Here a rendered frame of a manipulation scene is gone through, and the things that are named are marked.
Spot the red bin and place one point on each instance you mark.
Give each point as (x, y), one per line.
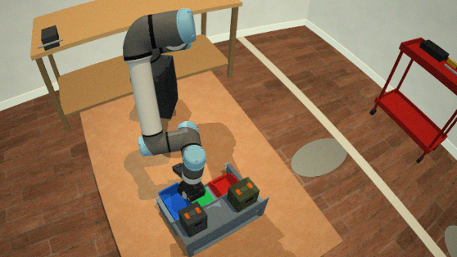
(220, 185)

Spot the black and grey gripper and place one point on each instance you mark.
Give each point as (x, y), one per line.
(194, 193)

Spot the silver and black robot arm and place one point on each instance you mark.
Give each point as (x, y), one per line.
(148, 38)

